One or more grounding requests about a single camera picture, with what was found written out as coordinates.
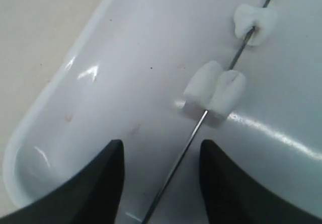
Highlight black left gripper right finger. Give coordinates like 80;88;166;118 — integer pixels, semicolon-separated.
200;139;321;223

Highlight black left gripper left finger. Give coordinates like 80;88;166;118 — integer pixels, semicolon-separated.
1;139;125;223

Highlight thin metal skewer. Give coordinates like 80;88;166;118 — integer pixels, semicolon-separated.
142;0;270;223

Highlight white marshmallow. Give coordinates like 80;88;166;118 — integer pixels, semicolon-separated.
233;4;278;46
183;61;247;127

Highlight white plastic tray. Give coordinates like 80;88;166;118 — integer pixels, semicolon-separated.
3;0;321;223

